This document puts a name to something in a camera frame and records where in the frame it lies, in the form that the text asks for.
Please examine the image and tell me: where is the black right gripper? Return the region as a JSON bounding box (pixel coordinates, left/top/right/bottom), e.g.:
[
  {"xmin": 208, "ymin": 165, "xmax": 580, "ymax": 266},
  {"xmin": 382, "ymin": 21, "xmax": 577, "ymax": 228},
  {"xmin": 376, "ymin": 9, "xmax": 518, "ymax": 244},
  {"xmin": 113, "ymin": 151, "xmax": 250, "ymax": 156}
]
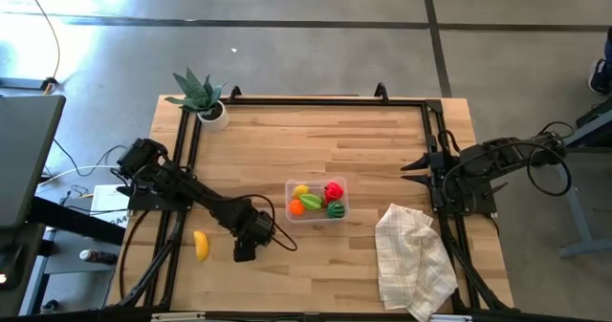
[{"xmin": 400, "ymin": 150, "xmax": 453, "ymax": 190}]

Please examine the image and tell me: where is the yellow toy banana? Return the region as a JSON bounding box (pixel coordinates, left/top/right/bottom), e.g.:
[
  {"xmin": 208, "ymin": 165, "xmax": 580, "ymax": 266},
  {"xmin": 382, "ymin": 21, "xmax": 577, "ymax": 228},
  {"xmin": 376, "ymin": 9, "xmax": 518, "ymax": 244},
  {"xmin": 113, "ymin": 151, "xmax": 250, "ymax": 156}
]
[{"xmin": 192, "ymin": 229, "xmax": 210, "ymax": 263}]

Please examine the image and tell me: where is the green toy fruit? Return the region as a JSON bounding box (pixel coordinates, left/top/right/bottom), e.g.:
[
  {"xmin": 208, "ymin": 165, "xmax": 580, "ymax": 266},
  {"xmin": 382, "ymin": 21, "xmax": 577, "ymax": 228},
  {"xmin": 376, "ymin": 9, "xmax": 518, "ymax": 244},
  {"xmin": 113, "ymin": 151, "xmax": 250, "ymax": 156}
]
[{"xmin": 299, "ymin": 193, "xmax": 324, "ymax": 212}]

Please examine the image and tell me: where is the green striped toy watermelon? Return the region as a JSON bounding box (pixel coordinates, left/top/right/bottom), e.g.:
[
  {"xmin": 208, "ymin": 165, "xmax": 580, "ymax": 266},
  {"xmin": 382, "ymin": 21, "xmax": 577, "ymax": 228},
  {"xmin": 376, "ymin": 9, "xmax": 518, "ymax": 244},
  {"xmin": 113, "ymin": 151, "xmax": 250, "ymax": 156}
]
[{"xmin": 326, "ymin": 200, "xmax": 346, "ymax": 220}]

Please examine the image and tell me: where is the red toy apple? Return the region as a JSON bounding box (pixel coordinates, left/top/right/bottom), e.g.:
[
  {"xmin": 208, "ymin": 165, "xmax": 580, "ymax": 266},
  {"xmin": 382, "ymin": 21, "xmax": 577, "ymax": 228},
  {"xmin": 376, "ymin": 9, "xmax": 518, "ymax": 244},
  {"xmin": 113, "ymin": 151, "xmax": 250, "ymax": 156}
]
[{"xmin": 323, "ymin": 182, "xmax": 345, "ymax": 202}]

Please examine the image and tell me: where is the clear plastic container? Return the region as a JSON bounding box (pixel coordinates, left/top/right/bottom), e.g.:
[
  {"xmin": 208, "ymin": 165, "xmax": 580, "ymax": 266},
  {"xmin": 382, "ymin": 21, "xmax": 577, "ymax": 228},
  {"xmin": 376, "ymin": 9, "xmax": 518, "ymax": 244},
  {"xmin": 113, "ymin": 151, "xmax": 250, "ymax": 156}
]
[{"xmin": 284, "ymin": 176, "xmax": 351, "ymax": 224}]

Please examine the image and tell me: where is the white plaid dish cloth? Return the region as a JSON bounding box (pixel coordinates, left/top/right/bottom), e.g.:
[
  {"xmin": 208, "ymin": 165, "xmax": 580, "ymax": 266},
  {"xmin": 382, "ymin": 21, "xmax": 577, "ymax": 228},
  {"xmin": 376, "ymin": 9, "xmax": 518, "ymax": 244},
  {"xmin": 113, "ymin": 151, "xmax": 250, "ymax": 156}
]
[{"xmin": 375, "ymin": 203, "xmax": 459, "ymax": 322}]

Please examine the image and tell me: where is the white label strip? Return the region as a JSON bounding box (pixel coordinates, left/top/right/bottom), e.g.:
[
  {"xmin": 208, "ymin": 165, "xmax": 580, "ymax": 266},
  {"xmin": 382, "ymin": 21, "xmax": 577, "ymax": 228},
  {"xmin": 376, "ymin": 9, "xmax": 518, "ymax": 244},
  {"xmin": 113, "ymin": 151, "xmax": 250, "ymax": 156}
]
[{"xmin": 151, "ymin": 311, "xmax": 207, "ymax": 322}]

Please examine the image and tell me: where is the white printed paper sheet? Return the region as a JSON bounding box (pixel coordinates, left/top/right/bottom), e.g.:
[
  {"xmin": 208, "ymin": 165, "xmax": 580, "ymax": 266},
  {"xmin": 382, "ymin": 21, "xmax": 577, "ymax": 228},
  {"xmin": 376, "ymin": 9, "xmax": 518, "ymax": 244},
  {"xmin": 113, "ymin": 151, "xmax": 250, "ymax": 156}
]
[{"xmin": 90, "ymin": 183, "xmax": 131, "ymax": 227}]

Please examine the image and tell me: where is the green plant in white pot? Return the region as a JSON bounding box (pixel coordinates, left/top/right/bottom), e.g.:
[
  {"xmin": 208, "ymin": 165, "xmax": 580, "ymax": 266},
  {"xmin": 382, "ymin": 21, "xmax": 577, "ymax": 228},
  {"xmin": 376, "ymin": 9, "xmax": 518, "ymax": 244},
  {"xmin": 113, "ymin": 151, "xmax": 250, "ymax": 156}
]
[{"xmin": 164, "ymin": 67, "xmax": 230, "ymax": 134}]

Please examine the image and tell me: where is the dark bottle with white cap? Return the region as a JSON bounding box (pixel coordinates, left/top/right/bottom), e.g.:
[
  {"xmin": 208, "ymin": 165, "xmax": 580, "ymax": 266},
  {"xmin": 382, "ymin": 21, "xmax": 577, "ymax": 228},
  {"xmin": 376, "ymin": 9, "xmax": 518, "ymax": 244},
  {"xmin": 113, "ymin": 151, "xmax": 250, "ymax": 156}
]
[{"xmin": 78, "ymin": 248, "xmax": 119, "ymax": 265}]

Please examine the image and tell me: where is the person's foot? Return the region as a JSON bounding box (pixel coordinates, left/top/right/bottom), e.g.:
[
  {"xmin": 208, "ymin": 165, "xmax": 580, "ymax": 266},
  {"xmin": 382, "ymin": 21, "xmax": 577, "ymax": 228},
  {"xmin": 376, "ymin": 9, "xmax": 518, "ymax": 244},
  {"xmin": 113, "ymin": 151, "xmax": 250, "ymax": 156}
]
[{"xmin": 587, "ymin": 25, "xmax": 612, "ymax": 97}]

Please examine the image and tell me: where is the black box with lit display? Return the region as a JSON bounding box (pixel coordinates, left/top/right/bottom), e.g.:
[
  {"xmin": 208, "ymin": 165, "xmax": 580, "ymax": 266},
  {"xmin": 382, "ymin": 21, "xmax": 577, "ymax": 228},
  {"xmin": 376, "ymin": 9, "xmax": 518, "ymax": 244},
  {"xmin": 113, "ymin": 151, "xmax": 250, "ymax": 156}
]
[{"xmin": 0, "ymin": 224, "xmax": 47, "ymax": 316}]

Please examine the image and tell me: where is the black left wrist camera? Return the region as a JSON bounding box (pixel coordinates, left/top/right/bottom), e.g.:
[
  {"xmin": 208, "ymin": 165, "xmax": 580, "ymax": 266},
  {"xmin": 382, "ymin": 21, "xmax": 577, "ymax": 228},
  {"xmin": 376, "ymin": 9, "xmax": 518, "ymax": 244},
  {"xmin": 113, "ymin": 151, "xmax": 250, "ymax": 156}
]
[{"xmin": 232, "ymin": 239, "xmax": 257, "ymax": 264}]

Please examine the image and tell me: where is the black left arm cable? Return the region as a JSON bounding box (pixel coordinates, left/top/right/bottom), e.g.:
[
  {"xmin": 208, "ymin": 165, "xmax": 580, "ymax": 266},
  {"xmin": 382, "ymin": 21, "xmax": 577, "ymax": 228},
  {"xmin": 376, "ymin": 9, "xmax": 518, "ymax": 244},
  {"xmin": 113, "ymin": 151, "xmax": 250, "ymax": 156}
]
[{"xmin": 52, "ymin": 140, "xmax": 298, "ymax": 252}]

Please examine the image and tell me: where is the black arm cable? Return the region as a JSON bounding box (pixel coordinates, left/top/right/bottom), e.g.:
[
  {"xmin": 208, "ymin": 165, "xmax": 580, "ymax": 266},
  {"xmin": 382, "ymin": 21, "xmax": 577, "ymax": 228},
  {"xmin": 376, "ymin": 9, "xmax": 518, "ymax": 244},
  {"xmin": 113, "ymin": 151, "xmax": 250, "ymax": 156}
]
[
  {"xmin": 439, "ymin": 119, "xmax": 574, "ymax": 218},
  {"xmin": 52, "ymin": 140, "xmax": 298, "ymax": 252}
]

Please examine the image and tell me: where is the black metal table frame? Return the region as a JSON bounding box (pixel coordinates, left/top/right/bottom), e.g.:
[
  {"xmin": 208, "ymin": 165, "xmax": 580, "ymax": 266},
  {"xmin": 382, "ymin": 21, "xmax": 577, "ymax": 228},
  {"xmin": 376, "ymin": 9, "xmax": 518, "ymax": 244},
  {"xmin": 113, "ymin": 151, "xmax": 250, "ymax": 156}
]
[{"xmin": 107, "ymin": 81, "xmax": 520, "ymax": 313}]

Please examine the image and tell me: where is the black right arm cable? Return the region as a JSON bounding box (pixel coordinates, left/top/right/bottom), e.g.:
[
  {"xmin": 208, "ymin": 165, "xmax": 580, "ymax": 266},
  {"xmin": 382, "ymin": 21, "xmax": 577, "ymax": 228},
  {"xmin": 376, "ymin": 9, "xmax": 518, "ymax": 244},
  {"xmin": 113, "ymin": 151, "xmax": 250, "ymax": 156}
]
[{"xmin": 439, "ymin": 119, "xmax": 574, "ymax": 218}]

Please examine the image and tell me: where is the white floor cable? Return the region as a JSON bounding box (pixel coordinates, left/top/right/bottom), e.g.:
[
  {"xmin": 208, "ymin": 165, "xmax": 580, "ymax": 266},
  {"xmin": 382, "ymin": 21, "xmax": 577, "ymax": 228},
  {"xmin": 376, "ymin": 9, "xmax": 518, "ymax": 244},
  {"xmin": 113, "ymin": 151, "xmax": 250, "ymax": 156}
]
[{"xmin": 40, "ymin": 163, "xmax": 120, "ymax": 185}]

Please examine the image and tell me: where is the grey metal table leg frame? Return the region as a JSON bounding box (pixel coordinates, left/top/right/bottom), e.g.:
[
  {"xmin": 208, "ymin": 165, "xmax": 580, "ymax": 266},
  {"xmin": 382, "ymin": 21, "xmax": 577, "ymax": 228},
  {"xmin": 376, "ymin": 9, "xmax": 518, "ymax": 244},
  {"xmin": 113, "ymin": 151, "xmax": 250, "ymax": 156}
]
[{"xmin": 527, "ymin": 97, "xmax": 612, "ymax": 259}]

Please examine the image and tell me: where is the thin yellow cable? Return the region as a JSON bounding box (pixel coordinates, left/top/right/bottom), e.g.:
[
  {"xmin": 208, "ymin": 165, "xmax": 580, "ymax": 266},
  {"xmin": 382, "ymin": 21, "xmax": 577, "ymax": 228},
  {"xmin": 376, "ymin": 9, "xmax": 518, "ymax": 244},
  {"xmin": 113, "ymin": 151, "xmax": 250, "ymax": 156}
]
[{"xmin": 17, "ymin": 0, "xmax": 62, "ymax": 94}]

